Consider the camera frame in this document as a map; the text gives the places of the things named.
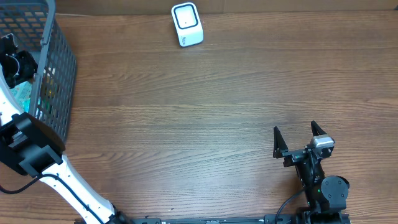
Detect teal white snack packet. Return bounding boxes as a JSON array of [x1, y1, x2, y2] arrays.
[[11, 82, 32, 112]]

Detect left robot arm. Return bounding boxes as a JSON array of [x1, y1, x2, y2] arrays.
[[1, 33, 131, 223]]

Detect white barcode scanner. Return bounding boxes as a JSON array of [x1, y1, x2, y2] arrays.
[[171, 2, 204, 47]]

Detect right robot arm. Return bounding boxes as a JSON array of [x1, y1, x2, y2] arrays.
[[266, 121, 351, 224]]

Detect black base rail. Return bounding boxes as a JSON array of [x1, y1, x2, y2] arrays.
[[74, 213, 352, 224]]

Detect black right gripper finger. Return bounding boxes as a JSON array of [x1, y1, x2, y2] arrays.
[[310, 120, 326, 136], [273, 126, 289, 158]]

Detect grey plastic mesh basket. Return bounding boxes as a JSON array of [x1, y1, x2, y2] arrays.
[[1, 0, 77, 141]]

